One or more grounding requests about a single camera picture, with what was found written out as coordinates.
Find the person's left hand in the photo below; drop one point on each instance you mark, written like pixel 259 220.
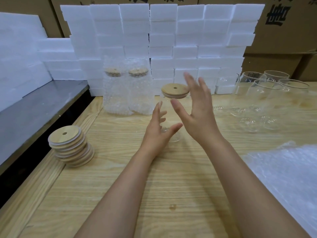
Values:
pixel 153 138

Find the person's right hand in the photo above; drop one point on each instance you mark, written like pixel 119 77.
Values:
pixel 201 118

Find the person's left thumb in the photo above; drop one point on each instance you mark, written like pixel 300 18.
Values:
pixel 173 129

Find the person's right thumb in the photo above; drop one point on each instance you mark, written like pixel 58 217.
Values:
pixel 180 110

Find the person's right middle finger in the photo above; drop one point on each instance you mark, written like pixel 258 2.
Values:
pixel 201 89

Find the person's left forearm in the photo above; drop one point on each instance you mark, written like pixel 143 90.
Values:
pixel 123 185

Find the person's right forearm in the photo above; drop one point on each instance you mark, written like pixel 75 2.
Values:
pixel 250 190

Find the clear glass jar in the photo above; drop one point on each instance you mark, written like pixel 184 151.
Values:
pixel 173 138

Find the round bamboo jar lid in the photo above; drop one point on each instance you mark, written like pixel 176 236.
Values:
pixel 173 90

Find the empty clear drinking glass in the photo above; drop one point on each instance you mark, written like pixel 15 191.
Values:
pixel 294 104
pixel 260 109
pixel 249 81
pixel 276 74
pixel 226 94

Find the bubble-wrapped glass jar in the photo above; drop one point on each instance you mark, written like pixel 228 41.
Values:
pixel 140 94
pixel 115 94

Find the stack of bamboo lids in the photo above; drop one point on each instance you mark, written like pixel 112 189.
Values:
pixel 70 146

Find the clear bubble wrap sheet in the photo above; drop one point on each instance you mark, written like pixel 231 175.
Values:
pixel 284 180

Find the grey metal table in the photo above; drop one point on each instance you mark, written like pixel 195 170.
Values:
pixel 32 113

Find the pile of white foam slabs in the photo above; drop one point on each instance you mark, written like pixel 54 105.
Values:
pixel 22 61

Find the wall of white foam blocks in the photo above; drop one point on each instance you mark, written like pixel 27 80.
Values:
pixel 163 39

